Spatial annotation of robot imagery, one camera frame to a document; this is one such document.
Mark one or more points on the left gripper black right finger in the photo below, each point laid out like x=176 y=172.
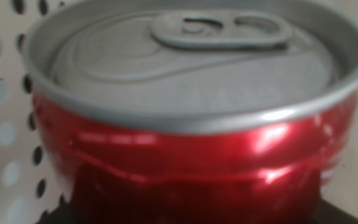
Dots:
x=334 y=216

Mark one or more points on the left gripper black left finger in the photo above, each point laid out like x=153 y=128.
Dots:
x=57 y=217

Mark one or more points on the red soda can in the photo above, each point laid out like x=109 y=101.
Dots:
x=197 y=93

